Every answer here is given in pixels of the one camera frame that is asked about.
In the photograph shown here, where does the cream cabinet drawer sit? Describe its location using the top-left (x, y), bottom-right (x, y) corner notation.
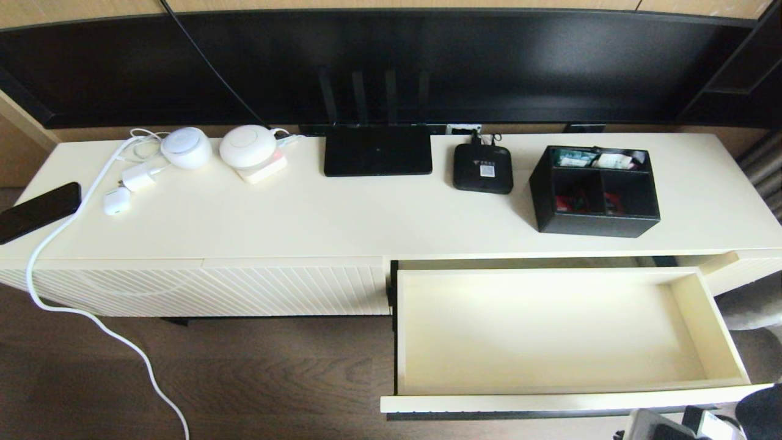
top-left (380, 255), bottom-right (775, 422)

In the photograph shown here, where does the black compartment organizer box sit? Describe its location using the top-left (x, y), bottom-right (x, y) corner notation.
top-left (529, 145), bottom-right (662, 238)

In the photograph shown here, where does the cream TV cabinet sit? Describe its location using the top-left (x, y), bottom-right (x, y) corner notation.
top-left (0, 132), bottom-right (782, 318)

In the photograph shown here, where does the grey plush cushion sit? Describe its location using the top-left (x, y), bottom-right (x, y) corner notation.
top-left (716, 274), bottom-right (782, 332)

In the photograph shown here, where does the grey curtain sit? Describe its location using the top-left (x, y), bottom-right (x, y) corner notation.
top-left (736, 130), bottom-right (782, 224)

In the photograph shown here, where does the white cream packet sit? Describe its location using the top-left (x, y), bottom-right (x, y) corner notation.
top-left (594, 152), bottom-right (646, 171)

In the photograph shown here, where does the teal tea packet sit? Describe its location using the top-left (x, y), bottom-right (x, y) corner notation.
top-left (553, 150), bottom-right (597, 168)

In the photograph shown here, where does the black set-top box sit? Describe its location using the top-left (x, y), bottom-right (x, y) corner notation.
top-left (452, 142), bottom-right (514, 194)

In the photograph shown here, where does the black shelf unit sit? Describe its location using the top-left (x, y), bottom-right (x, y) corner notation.
top-left (675, 0), bottom-right (782, 129)

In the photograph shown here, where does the black television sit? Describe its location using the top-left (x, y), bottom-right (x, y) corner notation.
top-left (0, 8), bottom-right (782, 129)

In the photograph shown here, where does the black router with antennas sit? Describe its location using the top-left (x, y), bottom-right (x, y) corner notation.
top-left (315, 67), bottom-right (433, 177)

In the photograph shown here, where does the pink white base block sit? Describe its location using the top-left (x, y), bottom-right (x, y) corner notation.
top-left (235, 149), bottom-right (289, 185)

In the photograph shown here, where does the white dome lamp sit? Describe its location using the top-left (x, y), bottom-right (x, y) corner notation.
top-left (219, 124), bottom-right (279, 169)

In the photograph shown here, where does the white round speaker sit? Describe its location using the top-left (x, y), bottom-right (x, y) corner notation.
top-left (160, 126), bottom-right (213, 170)

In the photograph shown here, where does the white charger adapter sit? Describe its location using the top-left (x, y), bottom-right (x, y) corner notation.
top-left (117, 161), bottom-right (161, 193)

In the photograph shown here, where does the white earbuds case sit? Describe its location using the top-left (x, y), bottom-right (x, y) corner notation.
top-left (103, 186), bottom-right (133, 216)

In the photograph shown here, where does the black smartphone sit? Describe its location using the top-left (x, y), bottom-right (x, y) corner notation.
top-left (0, 181), bottom-right (82, 244)

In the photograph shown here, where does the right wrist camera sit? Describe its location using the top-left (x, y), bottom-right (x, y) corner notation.
top-left (620, 408), bottom-right (691, 440)

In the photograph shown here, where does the thin white cable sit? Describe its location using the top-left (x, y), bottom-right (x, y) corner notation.
top-left (117, 127), bottom-right (172, 163)

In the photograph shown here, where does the black television cable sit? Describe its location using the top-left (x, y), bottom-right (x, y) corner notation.
top-left (160, 0), bottom-right (269, 127)

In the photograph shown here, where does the thick white cable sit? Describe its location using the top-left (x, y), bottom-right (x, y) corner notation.
top-left (26, 135), bottom-right (191, 440)

